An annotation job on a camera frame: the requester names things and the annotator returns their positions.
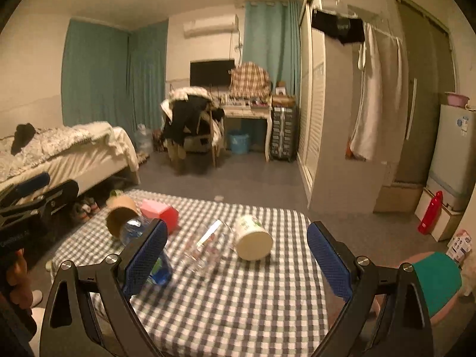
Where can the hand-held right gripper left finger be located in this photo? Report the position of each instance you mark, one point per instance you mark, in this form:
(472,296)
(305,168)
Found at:
(143,256)

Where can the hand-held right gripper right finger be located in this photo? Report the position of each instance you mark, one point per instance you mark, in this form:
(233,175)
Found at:
(331,262)

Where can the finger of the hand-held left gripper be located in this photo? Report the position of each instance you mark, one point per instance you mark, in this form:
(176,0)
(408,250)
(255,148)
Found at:
(61,192)
(35,183)

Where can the white paper cup green print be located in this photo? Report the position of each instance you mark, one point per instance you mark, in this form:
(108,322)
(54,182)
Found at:
(253,244)

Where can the brown paper cup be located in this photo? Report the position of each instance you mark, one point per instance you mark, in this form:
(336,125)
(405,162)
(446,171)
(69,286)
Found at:
(119,215)

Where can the clear glass cup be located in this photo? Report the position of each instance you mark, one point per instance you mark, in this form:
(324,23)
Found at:
(203,253)

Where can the person's left hand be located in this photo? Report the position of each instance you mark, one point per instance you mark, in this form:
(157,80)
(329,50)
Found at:
(16,273)

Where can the clear plastic water bottle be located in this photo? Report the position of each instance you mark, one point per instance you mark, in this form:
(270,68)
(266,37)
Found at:
(135,230)

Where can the pair of shoes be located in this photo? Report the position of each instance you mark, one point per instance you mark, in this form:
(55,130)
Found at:
(84,210)

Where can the bed with patterned blanket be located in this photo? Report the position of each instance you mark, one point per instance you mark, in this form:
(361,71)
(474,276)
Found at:
(74,156)

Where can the pink box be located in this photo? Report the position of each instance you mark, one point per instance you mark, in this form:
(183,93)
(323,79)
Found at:
(165,215)

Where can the dark cloth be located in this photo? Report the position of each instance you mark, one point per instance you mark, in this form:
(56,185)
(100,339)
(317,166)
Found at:
(23,137)

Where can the small green white object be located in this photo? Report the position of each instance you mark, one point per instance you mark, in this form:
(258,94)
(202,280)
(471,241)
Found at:
(116,193)

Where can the flat beige box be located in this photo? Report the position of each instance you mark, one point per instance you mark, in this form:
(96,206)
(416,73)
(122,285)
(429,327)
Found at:
(398,199)

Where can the large clear water jug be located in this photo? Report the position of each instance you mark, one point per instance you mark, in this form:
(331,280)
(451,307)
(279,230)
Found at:
(143,139)

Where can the checkered tablecloth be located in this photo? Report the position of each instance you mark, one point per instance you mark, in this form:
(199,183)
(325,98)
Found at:
(241,305)

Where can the pink stool green cushion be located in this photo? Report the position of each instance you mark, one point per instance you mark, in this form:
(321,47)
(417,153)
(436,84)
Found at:
(438,282)

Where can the red bottle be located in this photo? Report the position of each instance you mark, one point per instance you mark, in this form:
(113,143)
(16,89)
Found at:
(431,214)

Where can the wide teal curtain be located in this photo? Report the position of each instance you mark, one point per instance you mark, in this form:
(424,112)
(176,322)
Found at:
(93,78)

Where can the white storage box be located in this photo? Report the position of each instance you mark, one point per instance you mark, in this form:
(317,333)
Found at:
(448,219)

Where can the printed carton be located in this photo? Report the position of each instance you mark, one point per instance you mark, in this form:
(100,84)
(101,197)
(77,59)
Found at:
(460,247)

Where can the wooden chair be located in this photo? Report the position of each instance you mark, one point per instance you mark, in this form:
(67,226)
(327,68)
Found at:
(212,137)

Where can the pile of dark clothes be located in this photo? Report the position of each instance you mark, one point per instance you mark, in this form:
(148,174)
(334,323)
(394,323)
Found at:
(184,119)

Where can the white wardrobe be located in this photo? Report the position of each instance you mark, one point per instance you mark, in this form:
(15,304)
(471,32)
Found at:
(334,119)

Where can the narrow teal curtain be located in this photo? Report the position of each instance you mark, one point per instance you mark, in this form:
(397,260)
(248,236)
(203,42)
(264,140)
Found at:
(148,78)

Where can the blue bucket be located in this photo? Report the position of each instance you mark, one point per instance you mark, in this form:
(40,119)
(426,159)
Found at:
(238,142)

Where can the small white fridge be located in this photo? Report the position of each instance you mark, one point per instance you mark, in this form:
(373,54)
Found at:
(455,152)

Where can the brown cardboard box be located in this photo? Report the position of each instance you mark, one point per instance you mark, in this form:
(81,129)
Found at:
(284,101)

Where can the white desk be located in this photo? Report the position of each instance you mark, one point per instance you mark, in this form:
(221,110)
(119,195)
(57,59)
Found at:
(247,111)

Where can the white hanging cloth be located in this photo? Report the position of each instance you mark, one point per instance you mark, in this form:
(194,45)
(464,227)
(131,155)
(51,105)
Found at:
(379,93)

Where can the grey door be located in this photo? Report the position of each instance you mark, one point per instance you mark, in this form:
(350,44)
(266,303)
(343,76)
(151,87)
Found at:
(424,100)

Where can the black monitor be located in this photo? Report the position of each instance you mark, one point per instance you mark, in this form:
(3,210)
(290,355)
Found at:
(212,72)

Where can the plaid cloth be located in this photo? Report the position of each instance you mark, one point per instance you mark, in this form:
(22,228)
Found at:
(249,80)

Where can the pink basin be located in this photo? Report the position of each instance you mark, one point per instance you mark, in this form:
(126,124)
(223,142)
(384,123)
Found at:
(457,99)

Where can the white air conditioner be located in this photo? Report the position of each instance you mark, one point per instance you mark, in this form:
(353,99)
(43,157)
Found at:
(210,26)

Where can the tall teal curtain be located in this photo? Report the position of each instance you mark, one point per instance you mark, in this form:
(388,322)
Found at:
(271,41)

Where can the black hanging garment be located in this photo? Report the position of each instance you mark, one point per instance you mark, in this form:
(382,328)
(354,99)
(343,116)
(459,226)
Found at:
(336,26)

